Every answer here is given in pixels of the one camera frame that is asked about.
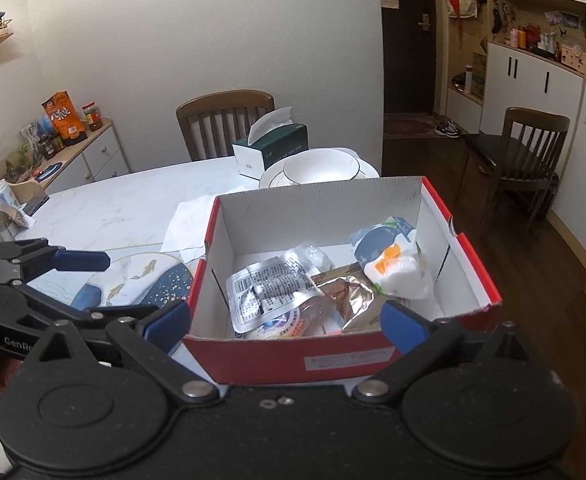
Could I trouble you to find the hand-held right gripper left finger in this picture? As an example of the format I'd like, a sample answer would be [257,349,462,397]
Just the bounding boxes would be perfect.
[37,301,221,405]

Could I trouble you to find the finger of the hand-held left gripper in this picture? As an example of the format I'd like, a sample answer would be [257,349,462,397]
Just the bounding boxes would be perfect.
[0,237,112,287]
[0,283,168,341]

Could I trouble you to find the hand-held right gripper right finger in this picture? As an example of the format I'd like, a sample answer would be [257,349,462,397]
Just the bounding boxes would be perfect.
[353,300,554,406]

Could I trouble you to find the gold foil snack packet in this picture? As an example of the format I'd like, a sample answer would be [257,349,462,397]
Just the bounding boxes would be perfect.
[312,269,390,335]

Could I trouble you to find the silver printed foil pouch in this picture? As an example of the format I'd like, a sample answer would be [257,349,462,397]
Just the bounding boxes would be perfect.
[226,254,325,334]

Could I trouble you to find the round cartoon snack packet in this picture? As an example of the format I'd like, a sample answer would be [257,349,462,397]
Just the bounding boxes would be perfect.
[232,309,315,342]

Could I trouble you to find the clear plastic wrapper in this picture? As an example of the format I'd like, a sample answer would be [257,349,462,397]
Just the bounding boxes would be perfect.
[292,242,332,272]

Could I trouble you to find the red cardboard box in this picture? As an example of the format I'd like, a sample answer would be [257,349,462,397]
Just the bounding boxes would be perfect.
[181,175,503,385]

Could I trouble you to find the person's left hand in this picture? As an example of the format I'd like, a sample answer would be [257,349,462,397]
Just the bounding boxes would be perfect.
[0,359,22,409]

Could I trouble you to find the black folded cloth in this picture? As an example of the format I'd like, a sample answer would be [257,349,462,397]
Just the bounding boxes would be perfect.
[22,194,50,216]

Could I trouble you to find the beige wooden organiser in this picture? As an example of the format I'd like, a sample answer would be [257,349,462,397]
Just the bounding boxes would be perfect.
[5,179,49,204]

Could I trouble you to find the round blue mouse pad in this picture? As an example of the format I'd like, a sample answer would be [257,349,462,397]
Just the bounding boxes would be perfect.
[32,160,67,181]

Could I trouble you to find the white paper napkin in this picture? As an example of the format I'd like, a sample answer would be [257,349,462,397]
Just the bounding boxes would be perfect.
[160,194,220,264]

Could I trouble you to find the green striped plastic bag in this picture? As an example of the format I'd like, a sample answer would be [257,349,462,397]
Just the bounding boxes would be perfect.
[0,175,37,229]

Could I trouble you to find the white sideboard wooden top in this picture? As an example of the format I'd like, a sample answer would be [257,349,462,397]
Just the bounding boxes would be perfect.
[3,117,132,194]

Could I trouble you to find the dark glass jar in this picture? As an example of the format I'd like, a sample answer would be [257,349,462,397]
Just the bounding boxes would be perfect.
[38,132,67,154]

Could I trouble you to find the blue purple packet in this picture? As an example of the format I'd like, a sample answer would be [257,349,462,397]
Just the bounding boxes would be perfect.
[20,114,54,141]

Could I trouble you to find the orange snack bag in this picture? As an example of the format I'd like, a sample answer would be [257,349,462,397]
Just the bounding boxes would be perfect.
[42,90,88,147]

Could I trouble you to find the red sauce jar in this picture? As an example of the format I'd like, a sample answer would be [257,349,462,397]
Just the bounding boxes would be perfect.
[82,101,103,133]

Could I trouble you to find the white plate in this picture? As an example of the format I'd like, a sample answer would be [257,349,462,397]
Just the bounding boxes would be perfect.
[258,147,382,190]

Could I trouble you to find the white bowl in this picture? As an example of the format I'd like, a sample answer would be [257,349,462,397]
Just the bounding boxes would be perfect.
[282,148,362,185]

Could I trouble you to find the wooden slat-back chair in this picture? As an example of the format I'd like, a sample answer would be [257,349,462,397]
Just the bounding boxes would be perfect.
[462,106,572,234]
[175,89,276,162]

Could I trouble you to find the sneakers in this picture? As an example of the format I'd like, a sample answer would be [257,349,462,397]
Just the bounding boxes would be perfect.
[434,118,466,137]

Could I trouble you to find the green white tissue box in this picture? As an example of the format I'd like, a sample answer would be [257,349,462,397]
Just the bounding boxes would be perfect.
[231,107,310,179]

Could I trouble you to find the white base cabinet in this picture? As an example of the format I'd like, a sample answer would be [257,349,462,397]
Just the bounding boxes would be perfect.
[477,41,586,133]

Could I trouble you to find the dark door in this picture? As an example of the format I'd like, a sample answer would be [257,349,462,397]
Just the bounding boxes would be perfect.
[376,0,437,116]

